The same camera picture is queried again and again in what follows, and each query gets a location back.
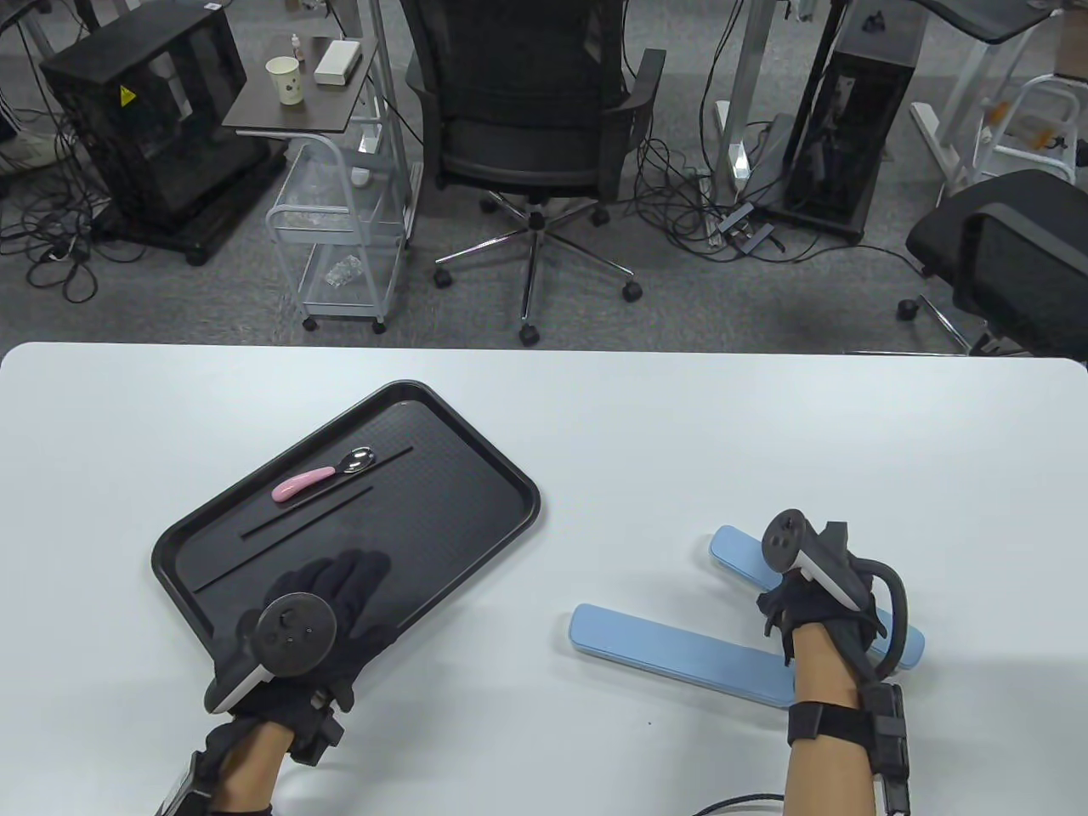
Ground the black cable bundle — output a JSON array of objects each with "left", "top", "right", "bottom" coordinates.
[
  {"left": 633, "top": 127, "right": 927, "bottom": 273},
  {"left": 0, "top": 102, "right": 111, "bottom": 303}
]

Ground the black computer case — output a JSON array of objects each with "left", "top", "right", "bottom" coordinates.
[{"left": 40, "top": 7, "right": 249, "bottom": 232}]

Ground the white desk leg with foot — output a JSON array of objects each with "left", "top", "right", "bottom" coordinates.
[{"left": 909, "top": 34, "right": 1021, "bottom": 201}]

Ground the person's right hand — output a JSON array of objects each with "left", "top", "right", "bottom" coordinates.
[{"left": 756, "top": 571, "right": 890, "bottom": 668}]

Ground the white wheeled wire cart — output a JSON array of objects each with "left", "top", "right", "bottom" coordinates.
[{"left": 266, "top": 136, "right": 419, "bottom": 334}]

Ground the person's left forearm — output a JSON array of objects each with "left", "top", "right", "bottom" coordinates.
[{"left": 212, "top": 718, "right": 294, "bottom": 816}]

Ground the black mesh office chair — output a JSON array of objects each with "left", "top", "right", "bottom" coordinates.
[{"left": 399, "top": 0, "right": 668, "bottom": 347}]

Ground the black wheeled platform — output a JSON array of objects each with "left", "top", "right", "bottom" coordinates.
[{"left": 89, "top": 144, "right": 290, "bottom": 267}]

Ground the person's right forearm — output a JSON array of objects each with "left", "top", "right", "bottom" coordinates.
[{"left": 786, "top": 625, "right": 876, "bottom": 816}]

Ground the brown side table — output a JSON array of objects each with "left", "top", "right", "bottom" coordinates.
[{"left": 223, "top": 37, "right": 380, "bottom": 137}]

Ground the blue sliding lunch box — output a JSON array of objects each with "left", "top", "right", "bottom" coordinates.
[
  {"left": 708, "top": 524, "right": 927, "bottom": 672},
  {"left": 568, "top": 603, "right": 800, "bottom": 708}
]

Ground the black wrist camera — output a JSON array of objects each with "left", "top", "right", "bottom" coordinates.
[{"left": 289, "top": 693, "right": 347, "bottom": 768}]

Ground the black labelled wrist box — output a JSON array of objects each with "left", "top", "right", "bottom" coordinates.
[
  {"left": 160, "top": 748, "right": 215, "bottom": 816},
  {"left": 860, "top": 683, "right": 912, "bottom": 816}
]

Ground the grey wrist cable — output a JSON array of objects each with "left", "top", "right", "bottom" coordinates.
[{"left": 695, "top": 793, "right": 793, "bottom": 816}]

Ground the white flat box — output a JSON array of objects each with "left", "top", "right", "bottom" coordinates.
[{"left": 314, "top": 41, "right": 363, "bottom": 87}]

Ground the black grey computer tower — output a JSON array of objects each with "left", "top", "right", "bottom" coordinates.
[{"left": 780, "top": 0, "right": 927, "bottom": 239}]

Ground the black padded office chair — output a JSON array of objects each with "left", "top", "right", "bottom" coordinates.
[{"left": 897, "top": 168, "right": 1088, "bottom": 358}]

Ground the black plastic tray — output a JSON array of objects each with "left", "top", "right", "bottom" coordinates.
[{"left": 151, "top": 380, "right": 542, "bottom": 660}]

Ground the pink handled spoon utensil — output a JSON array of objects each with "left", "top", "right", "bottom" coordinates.
[{"left": 271, "top": 447, "right": 377, "bottom": 504}]

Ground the person's left hand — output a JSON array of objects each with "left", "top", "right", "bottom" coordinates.
[{"left": 234, "top": 549, "right": 400, "bottom": 723}]

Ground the black wrist strap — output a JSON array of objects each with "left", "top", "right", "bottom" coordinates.
[{"left": 786, "top": 699, "right": 876, "bottom": 751}]

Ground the grey metal pole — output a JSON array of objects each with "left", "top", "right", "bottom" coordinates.
[{"left": 364, "top": 0, "right": 419, "bottom": 249}]

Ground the white tubular stool frame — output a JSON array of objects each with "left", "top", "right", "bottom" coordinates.
[{"left": 969, "top": 75, "right": 1085, "bottom": 184}]

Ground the black white hand controller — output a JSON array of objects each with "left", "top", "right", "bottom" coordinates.
[
  {"left": 202, "top": 592, "right": 339, "bottom": 715},
  {"left": 761, "top": 508, "right": 910, "bottom": 681}
]

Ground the grey power strip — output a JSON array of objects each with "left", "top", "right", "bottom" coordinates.
[{"left": 704, "top": 202, "right": 787, "bottom": 254}]

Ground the grey flat panel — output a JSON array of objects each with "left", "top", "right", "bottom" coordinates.
[{"left": 748, "top": 113, "right": 800, "bottom": 207}]

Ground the dark grey desk top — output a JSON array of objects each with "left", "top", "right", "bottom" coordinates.
[{"left": 914, "top": 0, "right": 1068, "bottom": 45}]

